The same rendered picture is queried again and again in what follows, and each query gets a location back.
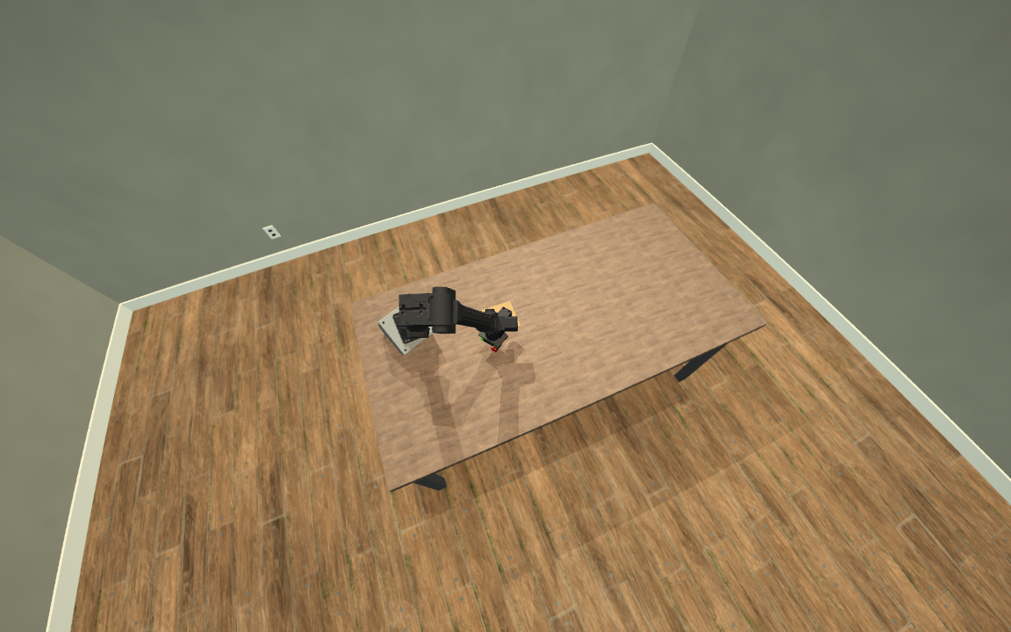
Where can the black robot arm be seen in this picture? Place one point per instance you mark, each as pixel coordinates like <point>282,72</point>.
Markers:
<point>442,312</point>

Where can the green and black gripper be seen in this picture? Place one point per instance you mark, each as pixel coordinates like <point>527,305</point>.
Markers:
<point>493,339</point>

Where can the tan flat mat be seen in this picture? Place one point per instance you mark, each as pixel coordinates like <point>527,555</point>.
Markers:
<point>507,305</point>

